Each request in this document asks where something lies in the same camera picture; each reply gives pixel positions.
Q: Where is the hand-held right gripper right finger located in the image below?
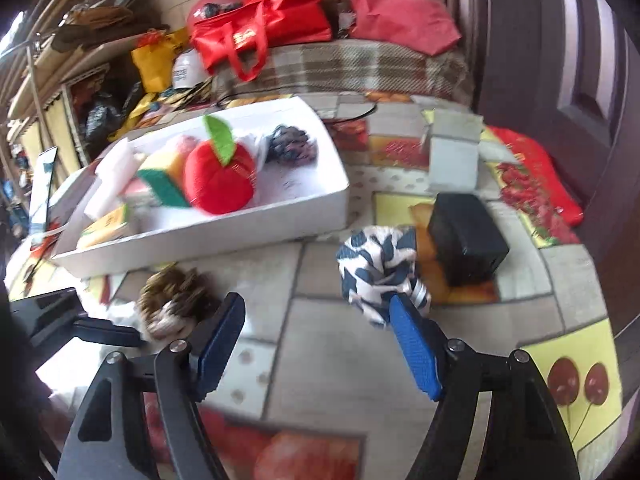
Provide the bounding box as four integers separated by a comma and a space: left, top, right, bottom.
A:
387, 293, 582, 480

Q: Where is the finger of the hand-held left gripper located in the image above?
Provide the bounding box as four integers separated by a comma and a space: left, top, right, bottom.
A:
10, 287, 147, 357

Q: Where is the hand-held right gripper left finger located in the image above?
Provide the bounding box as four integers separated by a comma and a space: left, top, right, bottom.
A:
57, 291, 247, 480

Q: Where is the brown scrunchie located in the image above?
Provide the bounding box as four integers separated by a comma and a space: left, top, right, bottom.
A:
137, 262, 224, 337

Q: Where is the white dark-patterned cloth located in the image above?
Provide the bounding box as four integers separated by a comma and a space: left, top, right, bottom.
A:
335, 225, 432, 332

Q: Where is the red plush apple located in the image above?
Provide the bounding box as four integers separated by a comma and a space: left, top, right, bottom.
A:
182, 114, 259, 217

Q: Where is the yellow green sponge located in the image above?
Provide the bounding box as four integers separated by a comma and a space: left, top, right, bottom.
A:
136, 142, 195, 209

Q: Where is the white fluffy cloth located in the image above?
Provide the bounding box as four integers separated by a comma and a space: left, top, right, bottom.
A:
235, 132, 270, 172

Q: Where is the pink plush ball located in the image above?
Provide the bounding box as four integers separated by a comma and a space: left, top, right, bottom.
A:
167, 135, 200, 157

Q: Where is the grey purple scrunchie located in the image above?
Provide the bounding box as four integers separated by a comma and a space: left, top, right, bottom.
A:
262, 124, 322, 166

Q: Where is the yellow carton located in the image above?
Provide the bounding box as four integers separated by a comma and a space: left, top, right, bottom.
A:
75, 204, 139, 252

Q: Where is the black box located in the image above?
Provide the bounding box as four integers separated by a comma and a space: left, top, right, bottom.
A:
426, 192, 511, 289

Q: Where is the white foam sponge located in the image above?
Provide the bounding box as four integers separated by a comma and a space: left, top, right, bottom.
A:
94, 138, 150, 187
82, 177, 125, 222

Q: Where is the white card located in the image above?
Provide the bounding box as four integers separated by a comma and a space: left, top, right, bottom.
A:
27, 145, 59, 227

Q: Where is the small white carton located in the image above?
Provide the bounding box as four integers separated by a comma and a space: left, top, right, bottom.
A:
428, 108, 484, 196

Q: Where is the red printed packet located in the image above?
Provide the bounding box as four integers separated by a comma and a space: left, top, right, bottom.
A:
486, 126, 586, 228

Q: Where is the black plastic bag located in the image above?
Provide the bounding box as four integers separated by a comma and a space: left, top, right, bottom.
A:
82, 92, 127, 144

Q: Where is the white jar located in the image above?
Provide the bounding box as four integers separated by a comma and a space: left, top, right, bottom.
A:
170, 51, 214, 91

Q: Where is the yellow gift bag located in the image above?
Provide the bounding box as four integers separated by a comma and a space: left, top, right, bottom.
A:
130, 29, 192, 94

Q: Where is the plaid blanket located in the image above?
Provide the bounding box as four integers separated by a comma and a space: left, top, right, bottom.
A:
214, 39, 477, 107

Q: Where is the wooden shelf rack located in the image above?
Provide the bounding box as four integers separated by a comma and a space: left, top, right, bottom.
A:
0, 0, 168, 126

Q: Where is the brown panelled door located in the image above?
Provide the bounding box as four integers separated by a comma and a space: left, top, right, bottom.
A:
449, 0, 640, 343

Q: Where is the red glossy shopping bag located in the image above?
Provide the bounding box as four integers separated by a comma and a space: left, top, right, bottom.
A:
189, 0, 334, 83

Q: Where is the red round ball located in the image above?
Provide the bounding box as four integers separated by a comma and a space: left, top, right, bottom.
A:
185, 0, 247, 32

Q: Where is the red cloth bag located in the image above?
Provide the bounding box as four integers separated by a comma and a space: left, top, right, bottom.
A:
349, 0, 463, 57

